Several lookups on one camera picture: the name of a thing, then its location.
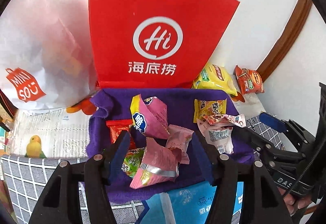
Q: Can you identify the white red snack packet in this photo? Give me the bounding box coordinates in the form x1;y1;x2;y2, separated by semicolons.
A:
197;119;234;155

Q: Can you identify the yellow triangular snack packet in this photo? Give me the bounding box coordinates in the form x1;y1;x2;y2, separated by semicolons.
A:
193;99;227;123

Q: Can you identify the light pink peach packet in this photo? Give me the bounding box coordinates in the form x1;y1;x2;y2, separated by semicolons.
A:
166;125;194;164

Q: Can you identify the green snack packet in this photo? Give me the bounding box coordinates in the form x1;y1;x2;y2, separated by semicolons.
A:
121;147;145;178

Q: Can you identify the small red snack packet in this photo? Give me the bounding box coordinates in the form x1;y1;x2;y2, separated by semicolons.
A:
106;119;133;144

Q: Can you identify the dark pink snack bag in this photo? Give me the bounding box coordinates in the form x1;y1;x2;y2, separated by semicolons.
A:
129;137;179;189

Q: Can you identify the pink large snack bag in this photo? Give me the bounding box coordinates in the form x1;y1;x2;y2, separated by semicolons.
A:
130;94;170;140

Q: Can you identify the colourful pink candy packet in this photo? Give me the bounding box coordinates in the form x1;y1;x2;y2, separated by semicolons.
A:
204;114;247;127

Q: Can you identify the person's right hand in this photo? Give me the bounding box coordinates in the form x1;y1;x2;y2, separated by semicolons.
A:
278;188;312;215

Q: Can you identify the grey checked tablecloth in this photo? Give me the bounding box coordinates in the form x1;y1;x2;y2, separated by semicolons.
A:
0;115;285;224

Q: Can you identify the orange chips bag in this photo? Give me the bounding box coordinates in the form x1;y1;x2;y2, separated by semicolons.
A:
234;65;264;94

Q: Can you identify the blue tissue pack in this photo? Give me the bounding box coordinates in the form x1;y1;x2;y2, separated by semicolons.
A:
141;180;244;224

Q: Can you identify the yellow chips bag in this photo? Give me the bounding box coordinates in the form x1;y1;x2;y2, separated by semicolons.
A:
192;63;238;96

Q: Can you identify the purple towel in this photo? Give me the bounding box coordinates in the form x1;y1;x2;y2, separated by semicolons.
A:
86;88;238;203

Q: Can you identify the white Miniso plastic bag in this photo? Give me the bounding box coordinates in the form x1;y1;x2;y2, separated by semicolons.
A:
1;0;96;111

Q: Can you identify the red paper Haidilao bag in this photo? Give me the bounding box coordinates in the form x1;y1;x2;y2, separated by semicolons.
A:
88;0;239;89

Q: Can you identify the brown wooden door frame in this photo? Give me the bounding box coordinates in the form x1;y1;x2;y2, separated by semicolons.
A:
257;0;312;81

